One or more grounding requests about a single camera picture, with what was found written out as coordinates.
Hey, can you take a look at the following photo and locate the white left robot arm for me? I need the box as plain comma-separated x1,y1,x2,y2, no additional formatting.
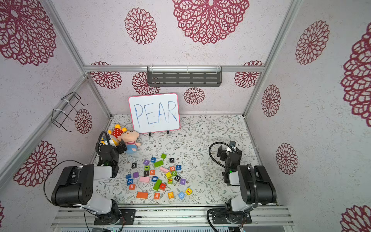
51,131,127,225

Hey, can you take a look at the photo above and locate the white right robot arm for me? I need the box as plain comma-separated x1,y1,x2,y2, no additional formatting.
209,141,277,213

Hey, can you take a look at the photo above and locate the yellow red plush toy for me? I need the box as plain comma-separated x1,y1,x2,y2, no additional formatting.
99,124,127,147

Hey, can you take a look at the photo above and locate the pink pig plush doll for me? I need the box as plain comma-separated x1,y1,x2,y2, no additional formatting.
120,130,141,154

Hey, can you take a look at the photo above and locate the pink flat block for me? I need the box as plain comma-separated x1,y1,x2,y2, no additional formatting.
139,177,150,183

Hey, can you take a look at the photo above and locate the green rectangular block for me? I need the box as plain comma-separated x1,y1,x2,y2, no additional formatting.
154,160,164,168

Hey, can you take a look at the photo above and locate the orange flat rectangular block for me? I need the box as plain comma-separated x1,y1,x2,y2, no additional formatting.
136,192,148,199

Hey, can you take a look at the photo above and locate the long green block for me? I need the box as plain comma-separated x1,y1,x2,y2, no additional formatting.
153,179,162,191

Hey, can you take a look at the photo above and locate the pink framed whiteboard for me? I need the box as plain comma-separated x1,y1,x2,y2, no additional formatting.
128,93,181,134

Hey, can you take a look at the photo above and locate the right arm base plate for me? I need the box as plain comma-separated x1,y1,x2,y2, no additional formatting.
210,209,252,224

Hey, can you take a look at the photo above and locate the black wire wall rack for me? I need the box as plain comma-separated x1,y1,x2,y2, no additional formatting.
51,91,88,132

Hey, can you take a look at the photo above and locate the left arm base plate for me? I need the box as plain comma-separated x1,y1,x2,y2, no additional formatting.
93,209,136,226

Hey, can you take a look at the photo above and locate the grey wall shelf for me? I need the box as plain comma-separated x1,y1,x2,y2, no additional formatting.
147,66,223,87

